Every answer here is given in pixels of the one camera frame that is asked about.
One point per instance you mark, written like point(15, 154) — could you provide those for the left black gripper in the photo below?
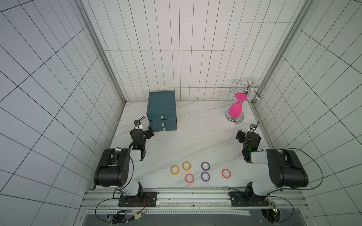
point(148, 133)

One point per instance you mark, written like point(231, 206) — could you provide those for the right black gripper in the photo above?
point(241, 136)

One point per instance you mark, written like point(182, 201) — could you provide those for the teal drawer cabinet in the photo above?
point(162, 101)

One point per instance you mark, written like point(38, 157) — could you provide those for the red tape roll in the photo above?
point(226, 173)
point(189, 178)

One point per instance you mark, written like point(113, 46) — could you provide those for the purple tape roll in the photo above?
point(205, 166)
point(205, 176)

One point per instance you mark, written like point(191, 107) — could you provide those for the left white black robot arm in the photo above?
point(116, 169)

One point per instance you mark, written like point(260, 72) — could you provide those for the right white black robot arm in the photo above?
point(285, 171)

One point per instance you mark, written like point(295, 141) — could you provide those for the left yellow tape roll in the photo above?
point(175, 170)

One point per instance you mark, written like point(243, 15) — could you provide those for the yellow tape roll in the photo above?
point(186, 166)
point(175, 170)

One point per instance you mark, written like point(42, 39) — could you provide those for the right yellow tape roll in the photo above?
point(186, 166)

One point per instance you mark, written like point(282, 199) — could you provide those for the pink goblet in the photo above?
point(236, 108)

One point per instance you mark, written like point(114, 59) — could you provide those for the chrome glass rack stand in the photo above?
point(254, 93)

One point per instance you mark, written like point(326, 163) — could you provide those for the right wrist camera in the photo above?
point(253, 127)

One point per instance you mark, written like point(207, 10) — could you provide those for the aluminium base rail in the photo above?
point(193, 200)

